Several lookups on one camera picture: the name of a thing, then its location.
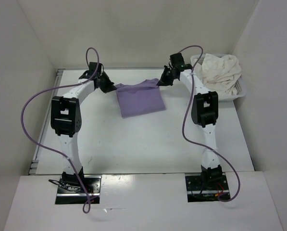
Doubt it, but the purple t shirt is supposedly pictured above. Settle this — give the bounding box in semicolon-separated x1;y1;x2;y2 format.
116;78;166;118

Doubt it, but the white t shirt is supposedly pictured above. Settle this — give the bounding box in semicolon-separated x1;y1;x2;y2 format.
195;53;241;96

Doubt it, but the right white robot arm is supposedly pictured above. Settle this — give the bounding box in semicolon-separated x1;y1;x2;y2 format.
157;64;223;189

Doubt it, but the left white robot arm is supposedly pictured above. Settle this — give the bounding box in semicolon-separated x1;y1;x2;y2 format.
50;71;116;193

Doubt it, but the white plastic laundry basket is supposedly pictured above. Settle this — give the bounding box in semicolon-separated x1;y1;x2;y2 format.
190;54;246;102

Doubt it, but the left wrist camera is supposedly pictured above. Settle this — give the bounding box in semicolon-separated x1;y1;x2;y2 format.
79;62;104;79

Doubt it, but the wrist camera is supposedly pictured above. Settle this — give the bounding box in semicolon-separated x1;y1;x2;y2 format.
79;62;104;79
170;52;185;68

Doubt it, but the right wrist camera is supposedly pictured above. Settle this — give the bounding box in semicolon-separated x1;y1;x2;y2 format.
170;52;185;68

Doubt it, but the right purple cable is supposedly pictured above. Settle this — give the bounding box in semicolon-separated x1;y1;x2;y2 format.
176;45;242;203

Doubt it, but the purple cable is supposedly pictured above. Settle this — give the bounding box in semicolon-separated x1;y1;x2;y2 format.
20;47;100;214
176;45;242;203

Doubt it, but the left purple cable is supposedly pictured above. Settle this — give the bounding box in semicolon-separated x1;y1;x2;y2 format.
20;47;100;214

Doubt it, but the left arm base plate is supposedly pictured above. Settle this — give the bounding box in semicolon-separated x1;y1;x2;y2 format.
51;176;101;205

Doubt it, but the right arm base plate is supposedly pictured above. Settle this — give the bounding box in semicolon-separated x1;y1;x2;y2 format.
185;174;231;203

